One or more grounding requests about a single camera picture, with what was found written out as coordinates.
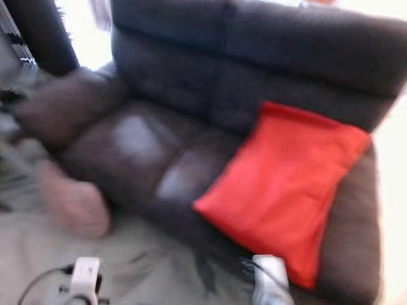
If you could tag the red pillow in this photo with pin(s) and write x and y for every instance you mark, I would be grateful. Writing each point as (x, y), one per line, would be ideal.
(283, 190)

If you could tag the dark wooden door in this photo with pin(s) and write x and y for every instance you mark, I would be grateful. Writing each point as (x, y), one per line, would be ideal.
(44, 32)

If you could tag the pink pillow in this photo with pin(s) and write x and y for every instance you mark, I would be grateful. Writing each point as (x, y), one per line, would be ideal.
(73, 203)

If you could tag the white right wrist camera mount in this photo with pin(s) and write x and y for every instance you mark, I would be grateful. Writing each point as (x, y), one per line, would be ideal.
(269, 279)

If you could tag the brown suede two-seat sofa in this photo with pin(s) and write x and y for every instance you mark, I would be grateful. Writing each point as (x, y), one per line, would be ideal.
(178, 70)

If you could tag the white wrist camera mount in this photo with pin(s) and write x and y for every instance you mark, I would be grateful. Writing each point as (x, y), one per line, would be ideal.
(86, 279)
(269, 279)

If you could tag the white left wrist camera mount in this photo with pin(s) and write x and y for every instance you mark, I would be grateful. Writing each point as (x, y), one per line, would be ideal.
(86, 279)

